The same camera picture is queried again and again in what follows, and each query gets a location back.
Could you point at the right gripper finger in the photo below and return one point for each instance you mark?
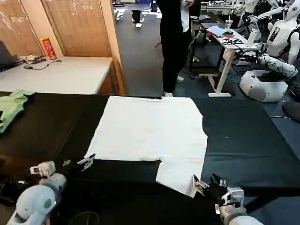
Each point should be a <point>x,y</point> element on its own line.
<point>199,185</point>
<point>219,181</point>

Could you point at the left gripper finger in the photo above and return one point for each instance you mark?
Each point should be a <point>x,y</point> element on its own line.
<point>86,162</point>
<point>67,162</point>

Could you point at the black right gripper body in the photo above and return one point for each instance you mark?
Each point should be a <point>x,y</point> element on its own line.
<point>214,192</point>

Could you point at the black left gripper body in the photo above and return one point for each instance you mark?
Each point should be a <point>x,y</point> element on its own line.
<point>68,172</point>

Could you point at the white printed t-shirt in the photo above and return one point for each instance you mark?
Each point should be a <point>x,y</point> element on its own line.
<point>150,129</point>

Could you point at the white robot forearm with cylinder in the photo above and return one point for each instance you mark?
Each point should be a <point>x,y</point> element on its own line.
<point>254,37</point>

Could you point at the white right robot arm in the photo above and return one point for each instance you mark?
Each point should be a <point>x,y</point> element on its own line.
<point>236,218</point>

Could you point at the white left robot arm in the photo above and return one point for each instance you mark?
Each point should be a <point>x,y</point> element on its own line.
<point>35,201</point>

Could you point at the black table cloth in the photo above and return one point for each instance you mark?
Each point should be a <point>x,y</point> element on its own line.
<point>234,140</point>

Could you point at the light green garment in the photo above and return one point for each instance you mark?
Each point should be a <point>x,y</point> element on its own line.
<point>11,107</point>

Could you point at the white side table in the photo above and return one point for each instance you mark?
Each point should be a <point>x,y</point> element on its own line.
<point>58,75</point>

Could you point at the red snack can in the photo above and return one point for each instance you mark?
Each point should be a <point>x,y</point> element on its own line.
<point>49,48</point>

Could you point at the white standing desk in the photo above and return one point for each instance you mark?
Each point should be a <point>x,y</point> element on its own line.
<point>226,61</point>

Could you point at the black laptop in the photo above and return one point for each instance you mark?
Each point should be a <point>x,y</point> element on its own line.
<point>5,58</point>

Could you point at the person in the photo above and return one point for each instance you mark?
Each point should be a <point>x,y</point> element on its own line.
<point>173,47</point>

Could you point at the white paper sheet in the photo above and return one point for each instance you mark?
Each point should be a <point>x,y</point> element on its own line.
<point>138,25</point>

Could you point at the stack of coloured clothes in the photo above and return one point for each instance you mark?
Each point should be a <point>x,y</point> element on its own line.
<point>219,31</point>

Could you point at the black trash bin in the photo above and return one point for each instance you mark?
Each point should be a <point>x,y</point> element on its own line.
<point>136,16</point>

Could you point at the clear plastic cup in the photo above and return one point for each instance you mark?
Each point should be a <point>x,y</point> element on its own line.
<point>229,24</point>

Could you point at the black desk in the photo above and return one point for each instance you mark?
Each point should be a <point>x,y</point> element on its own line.
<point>212,23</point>

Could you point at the large white humanoid robot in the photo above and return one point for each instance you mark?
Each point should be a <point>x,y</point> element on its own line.
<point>280,35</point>

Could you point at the wooden partition wall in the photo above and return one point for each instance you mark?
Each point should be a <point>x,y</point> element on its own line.
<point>82,28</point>

